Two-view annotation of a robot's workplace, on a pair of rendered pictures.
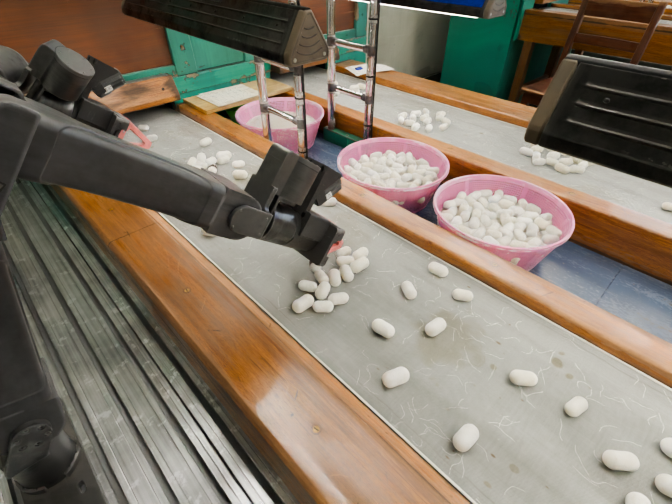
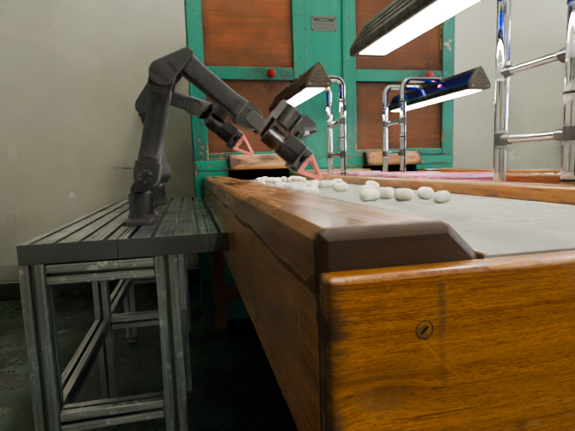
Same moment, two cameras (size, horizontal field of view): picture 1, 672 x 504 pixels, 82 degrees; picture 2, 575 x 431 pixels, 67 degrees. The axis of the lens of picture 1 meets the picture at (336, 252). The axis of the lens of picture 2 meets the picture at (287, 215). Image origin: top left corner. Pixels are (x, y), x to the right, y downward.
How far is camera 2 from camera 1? 0.89 m
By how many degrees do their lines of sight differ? 43
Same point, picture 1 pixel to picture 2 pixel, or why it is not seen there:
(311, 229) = (292, 144)
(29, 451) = (141, 182)
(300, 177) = (287, 112)
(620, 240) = not seen: hidden behind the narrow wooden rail
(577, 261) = not seen: hidden behind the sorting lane
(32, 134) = (190, 56)
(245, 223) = (253, 120)
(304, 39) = (316, 74)
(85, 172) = (200, 77)
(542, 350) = not seen: hidden behind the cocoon
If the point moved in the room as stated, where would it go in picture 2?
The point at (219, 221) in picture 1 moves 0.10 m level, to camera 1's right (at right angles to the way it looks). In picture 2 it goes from (241, 115) to (274, 111)
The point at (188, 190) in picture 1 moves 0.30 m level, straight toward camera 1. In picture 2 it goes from (232, 97) to (193, 73)
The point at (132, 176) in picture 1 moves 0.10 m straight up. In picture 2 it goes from (214, 84) to (212, 44)
